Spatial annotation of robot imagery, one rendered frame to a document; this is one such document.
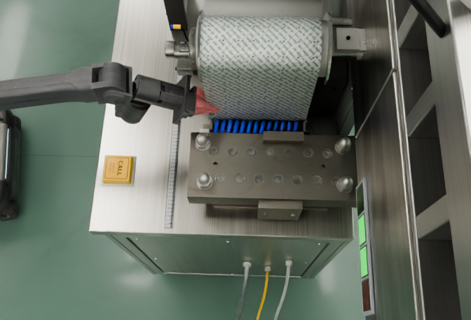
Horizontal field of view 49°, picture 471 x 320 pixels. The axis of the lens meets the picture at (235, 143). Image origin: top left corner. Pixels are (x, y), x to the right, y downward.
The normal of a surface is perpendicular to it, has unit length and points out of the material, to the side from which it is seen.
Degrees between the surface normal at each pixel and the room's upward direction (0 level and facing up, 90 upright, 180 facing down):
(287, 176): 0
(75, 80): 10
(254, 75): 90
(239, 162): 0
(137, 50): 0
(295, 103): 90
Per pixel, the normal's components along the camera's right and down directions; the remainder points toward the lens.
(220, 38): -0.02, -0.05
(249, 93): -0.03, 0.93
